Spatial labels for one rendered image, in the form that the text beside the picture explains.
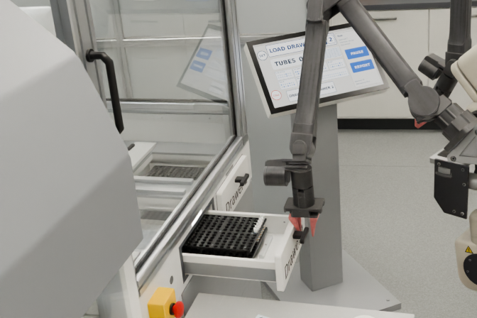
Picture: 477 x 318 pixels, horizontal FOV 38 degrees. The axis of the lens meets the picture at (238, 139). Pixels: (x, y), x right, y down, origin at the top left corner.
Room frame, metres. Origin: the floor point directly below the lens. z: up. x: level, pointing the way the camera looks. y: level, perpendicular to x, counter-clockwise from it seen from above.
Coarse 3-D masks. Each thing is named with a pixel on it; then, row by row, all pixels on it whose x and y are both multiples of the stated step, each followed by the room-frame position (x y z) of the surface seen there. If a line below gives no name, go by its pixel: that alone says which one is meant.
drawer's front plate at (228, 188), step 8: (240, 160) 2.10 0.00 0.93; (240, 168) 2.06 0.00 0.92; (232, 176) 1.98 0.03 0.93; (224, 184) 1.93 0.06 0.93; (232, 184) 1.97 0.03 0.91; (248, 184) 2.13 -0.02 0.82; (216, 192) 1.88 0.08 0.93; (224, 192) 1.90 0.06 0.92; (232, 192) 1.97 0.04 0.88; (216, 200) 1.88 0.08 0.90; (224, 200) 1.89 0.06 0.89; (232, 200) 1.96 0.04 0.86; (224, 208) 1.88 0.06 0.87; (232, 208) 1.95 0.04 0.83
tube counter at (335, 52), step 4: (328, 48) 2.66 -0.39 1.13; (332, 48) 2.66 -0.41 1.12; (336, 48) 2.67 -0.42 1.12; (328, 52) 2.65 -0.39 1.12; (332, 52) 2.65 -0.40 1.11; (336, 52) 2.66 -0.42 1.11; (340, 52) 2.66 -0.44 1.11; (300, 56) 2.61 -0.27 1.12; (324, 56) 2.63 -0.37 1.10; (328, 56) 2.64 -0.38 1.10; (332, 56) 2.64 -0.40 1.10; (336, 56) 2.64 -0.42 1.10; (340, 56) 2.65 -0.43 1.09; (300, 60) 2.60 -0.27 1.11; (300, 64) 2.59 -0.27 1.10
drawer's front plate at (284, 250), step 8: (288, 224) 1.64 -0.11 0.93; (304, 224) 1.76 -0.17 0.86; (288, 232) 1.60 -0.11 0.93; (288, 240) 1.57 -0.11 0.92; (296, 240) 1.65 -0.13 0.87; (280, 248) 1.52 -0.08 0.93; (288, 248) 1.57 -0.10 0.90; (280, 256) 1.49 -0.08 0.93; (288, 256) 1.56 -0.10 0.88; (296, 256) 1.64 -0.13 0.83; (280, 264) 1.49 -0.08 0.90; (288, 264) 1.56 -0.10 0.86; (280, 272) 1.49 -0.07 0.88; (288, 272) 1.55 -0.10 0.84; (280, 280) 1.49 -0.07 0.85; (280, 288) 1.49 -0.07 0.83
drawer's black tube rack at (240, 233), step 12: (204, 216) 1.78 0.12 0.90; (216, 216) 1.78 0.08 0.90; (228, 216) 1.77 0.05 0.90; (240, 216) 1.76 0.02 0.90; (204, 228) 1.72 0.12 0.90; (216, 228) 1.71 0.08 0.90; (228, 228) 1.70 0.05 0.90; (240, 228) 1.71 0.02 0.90; (252, 228) 1.69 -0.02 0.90; (192, 240) 1.66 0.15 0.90; (204, 240) 1.66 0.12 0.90; (216, 240) 1.64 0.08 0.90; (228, 240) 1.64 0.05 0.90; (240, 240) 1.64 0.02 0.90; (192, 252) 1.64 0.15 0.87; (204, 252) 1.64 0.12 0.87; (216, 252) 1.63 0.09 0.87; (228, 252) 1.62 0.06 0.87; (240, 252) 1.62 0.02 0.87; (252, 252) 1.62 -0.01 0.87
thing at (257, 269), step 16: (272, 224) 1.76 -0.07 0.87; (192, 256) 1.59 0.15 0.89; (208, 256) 1.57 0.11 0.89; (224, 256) 1.57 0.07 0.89; (256, 256) 1.65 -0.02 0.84; (272, 256) 1.64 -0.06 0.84; (192, 272) 1.58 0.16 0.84; (208, 272) 1.57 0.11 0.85; (224, 272) 1.56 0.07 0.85; (240, 272) 1.54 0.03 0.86; (256, 272) 1.53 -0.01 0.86; (272, 272) 1.51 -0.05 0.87
